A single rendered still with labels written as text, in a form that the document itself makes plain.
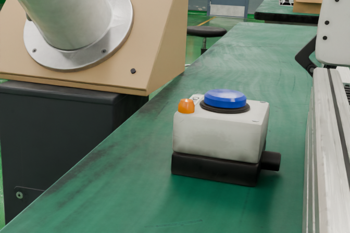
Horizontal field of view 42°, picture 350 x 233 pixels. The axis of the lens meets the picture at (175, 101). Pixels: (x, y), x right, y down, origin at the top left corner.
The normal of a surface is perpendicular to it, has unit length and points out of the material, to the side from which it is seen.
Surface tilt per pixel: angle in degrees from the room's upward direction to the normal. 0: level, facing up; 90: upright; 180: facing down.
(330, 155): 0
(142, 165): 0
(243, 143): 90
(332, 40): 92
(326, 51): 94
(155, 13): 47
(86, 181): 0
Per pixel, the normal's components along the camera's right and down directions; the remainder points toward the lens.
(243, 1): -0.23, 0.25
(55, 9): 0.18, 0.84
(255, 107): 0.04, -0.96
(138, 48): -0.18, -0.48
